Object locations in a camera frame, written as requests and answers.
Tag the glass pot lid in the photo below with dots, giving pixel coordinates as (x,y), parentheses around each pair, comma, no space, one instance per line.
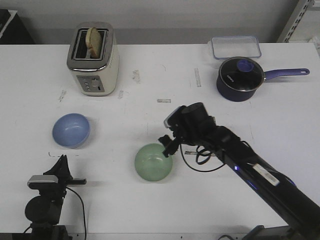
(241,74)

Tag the cream two-slot toaster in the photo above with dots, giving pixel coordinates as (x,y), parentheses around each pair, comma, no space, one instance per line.
(94,77)

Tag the blue bowl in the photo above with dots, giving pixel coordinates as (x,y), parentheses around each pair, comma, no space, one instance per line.
(71,130)

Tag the dark blue saucepan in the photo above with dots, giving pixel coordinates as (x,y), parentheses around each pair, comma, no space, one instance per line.
(237,96)

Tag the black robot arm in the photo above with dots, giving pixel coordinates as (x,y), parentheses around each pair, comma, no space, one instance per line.
(300,213)
(44,210)

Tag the white metal shelf rack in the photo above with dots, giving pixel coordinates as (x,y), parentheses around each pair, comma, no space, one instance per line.
(303,24)

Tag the clear plastic food container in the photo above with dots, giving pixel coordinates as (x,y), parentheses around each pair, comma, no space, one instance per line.
(224,47)

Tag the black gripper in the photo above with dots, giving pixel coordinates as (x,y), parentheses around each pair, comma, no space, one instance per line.
(191,128)
(65,179)

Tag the green bowl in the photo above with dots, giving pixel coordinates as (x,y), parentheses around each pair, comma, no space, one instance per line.
(151,164)

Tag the bread slice in toaster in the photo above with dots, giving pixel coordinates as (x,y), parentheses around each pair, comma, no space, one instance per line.
(93,41)

